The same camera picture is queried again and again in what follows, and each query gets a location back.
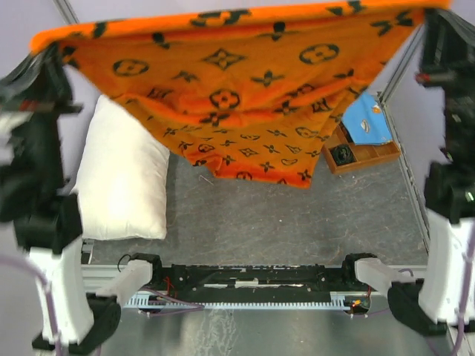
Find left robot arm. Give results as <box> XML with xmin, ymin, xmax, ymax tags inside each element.
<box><xmin>1</xmin><ymin>44</ymin><xmax>164</xmax><ymax>355</ymax></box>

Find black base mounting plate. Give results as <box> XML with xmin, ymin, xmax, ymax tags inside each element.
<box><xmin>147</xmin><ymin>264</ymin><xmax>367</xmax><ymax>303</ymax></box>

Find small black round object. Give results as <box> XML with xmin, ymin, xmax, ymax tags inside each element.
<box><xmin>330</xmin><ymin>145</ymin><xmax>355</xmax><ymax>166</ymax></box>

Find brown wooden divided tray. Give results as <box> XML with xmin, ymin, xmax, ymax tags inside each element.
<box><xmin>321</xmin><ymin>124</ymin><xmax>401</xmax><ymax>174</ymax></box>

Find white pillow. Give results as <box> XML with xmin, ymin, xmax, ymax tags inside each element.
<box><xmin>73</xmin><ymin>96</ymin><xmax>170</xmax><ymax>240</ymax></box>

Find orange patterned pillowcase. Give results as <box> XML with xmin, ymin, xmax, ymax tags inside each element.
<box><xmin>30</xmin><ymin>1</ymin><xmax>451</xmax><ymax>188</ymax></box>

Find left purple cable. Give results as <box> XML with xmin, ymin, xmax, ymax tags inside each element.
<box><xmin>0</xmin><ymin>255</ymin><xmax>205</xmax><ymax>356</ymax></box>

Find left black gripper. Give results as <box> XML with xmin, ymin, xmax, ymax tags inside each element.
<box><xmin>0</xmin><ymin>31</ymin><xmax>85</xmax><ymax>189</ymax></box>

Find blue patterned cloth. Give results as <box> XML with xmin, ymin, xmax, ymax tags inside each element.
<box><xmin>342</xmin><ymin>93</ymin><xmax>393</xmax><ymax>145</ymax></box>

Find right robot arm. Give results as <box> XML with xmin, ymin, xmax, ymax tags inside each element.
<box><xmin>340</xmin><ymin>10</ymin><xmax>474</xmax><ymax>337</ymax></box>

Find light blue cable duct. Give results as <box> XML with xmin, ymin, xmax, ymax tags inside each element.
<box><xmin>125</xmin><ymin>292</ymin><xmax>350</xmax><ymax>311</ymax></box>

